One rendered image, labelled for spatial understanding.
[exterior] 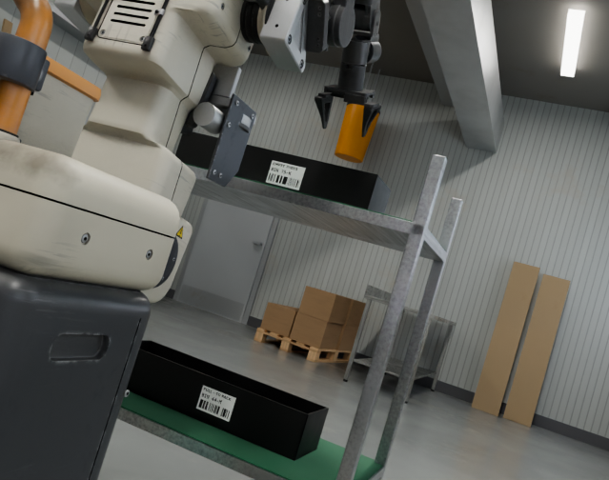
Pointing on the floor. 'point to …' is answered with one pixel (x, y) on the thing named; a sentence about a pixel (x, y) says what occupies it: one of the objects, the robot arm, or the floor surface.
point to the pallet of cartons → (314, 326)
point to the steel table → (395, 342)
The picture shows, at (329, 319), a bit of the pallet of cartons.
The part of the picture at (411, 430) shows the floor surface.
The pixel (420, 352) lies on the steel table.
